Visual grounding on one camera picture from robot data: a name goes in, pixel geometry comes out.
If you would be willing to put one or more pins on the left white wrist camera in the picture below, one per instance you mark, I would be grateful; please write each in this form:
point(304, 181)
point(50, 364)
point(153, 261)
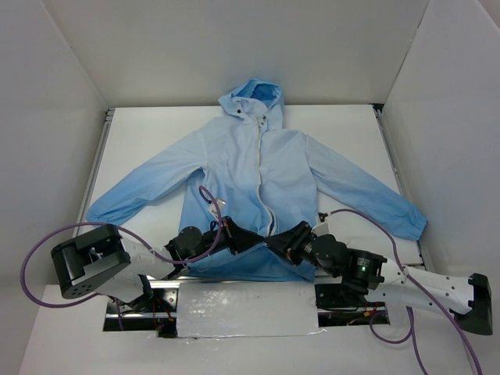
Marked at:
point(216, 207)

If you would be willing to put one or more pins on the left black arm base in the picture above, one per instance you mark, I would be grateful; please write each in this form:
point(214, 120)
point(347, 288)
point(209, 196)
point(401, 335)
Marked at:
point(154, 312)

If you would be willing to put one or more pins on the right aluminium table rail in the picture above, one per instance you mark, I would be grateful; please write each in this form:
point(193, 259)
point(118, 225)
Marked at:
point(426, 259)

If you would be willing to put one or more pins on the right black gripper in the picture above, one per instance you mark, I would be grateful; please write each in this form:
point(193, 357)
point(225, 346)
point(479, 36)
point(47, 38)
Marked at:
point(295, 240)

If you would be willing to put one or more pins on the silver foil-covered panel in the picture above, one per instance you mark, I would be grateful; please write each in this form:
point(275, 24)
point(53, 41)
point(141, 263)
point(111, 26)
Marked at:
point(247, 309)

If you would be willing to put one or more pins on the left aluminium table rail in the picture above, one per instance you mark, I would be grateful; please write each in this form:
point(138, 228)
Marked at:
point(96, 164)

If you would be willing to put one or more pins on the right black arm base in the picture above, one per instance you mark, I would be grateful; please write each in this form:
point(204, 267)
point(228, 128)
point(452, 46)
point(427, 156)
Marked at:
point(338, 307)

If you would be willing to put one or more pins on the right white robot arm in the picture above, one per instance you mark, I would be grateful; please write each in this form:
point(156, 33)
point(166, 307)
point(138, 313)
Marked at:
point(368, 279)

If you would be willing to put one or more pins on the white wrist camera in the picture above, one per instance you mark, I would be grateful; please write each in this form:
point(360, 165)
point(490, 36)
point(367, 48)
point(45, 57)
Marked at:
point(321, 228)
point(216, 207)

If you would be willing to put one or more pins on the light blue hooded jacket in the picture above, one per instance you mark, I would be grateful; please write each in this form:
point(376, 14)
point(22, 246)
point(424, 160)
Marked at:
point(268, 176)

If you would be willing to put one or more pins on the front aluminium table rail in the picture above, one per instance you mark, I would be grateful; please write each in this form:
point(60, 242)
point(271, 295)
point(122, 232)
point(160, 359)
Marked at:
point(227, 277)

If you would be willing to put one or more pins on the aluminium table rail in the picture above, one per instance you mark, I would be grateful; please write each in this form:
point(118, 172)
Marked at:
point(227, 277)
point(426, 259)
point(96, 164)

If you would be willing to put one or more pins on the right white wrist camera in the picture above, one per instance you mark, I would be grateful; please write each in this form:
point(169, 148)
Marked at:
point(321, 228)

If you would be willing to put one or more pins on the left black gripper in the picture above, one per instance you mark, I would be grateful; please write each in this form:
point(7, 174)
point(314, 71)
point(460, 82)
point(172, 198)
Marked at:
point(233, 235)

